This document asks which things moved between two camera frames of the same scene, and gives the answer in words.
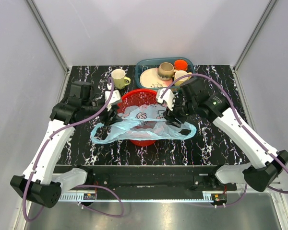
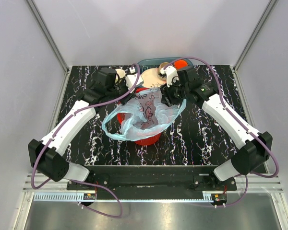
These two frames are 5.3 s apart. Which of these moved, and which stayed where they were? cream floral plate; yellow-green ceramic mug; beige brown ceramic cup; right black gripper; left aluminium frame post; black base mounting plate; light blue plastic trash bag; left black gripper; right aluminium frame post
Moved: light blue plastic trash bag; right black gripper; left black gripper
Stayed: black base mounting plate; left aluminium frame post; beige brown ceramic cup; right aluminium frame post; yellow-green ceramic mug; cream floral plate
